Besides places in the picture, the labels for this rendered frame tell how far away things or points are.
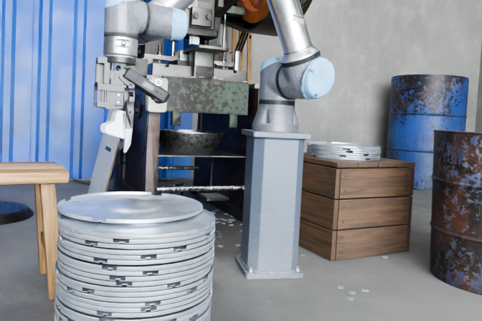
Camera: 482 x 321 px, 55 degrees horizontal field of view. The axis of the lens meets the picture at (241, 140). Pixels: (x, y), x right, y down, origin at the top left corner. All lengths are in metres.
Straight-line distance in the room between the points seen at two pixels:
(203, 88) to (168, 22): 0.91
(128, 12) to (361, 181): 1.03
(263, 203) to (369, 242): 0.52
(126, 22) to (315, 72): 0.54
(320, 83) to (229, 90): 0.77
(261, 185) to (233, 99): 0.71
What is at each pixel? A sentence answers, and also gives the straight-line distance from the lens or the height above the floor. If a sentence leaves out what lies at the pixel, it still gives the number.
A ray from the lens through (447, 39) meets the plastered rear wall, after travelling 4.86.
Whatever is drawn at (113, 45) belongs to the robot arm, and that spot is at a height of 0.63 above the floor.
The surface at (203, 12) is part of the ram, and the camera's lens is 2.17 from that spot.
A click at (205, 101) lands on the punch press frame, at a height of 0.55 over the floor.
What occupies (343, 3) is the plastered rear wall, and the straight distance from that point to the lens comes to 4.12.
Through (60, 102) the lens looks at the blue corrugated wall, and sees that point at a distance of 3.25.
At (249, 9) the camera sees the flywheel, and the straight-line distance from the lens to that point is 2.52.
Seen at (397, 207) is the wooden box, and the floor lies 0.18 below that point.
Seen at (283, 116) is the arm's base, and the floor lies 0.50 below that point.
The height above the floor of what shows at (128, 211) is 0.30.
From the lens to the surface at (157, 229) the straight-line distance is 0.83.
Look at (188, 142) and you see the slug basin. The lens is 2.07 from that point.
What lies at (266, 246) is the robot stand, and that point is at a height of 0.10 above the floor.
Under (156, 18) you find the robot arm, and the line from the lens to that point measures 1.10.
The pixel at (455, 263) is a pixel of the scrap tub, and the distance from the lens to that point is 1.61.
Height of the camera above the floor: 0.49
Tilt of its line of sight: 3 degrees down
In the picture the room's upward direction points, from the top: 3 degrees clockwise
